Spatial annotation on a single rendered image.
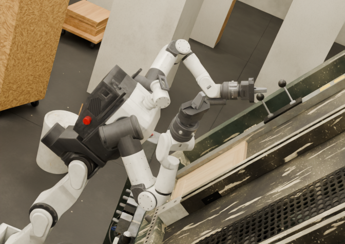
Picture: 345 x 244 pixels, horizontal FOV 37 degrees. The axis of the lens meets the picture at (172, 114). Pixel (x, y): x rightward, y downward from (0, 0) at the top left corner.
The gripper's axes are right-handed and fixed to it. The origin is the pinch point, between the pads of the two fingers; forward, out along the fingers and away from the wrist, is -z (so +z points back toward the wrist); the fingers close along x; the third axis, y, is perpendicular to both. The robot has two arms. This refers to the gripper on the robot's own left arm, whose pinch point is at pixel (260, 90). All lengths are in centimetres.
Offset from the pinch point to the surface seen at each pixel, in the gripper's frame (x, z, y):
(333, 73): -4.8, -34.5, -7.9
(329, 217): -6, -22, 110
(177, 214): 36, 35, 54
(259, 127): 12.2, 0.6, 16.0
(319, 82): -0.2, -28.0, -7.9
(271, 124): 10.3, -5.3, 16.1
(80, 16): 34, 206, -306
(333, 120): -9, -28, 53
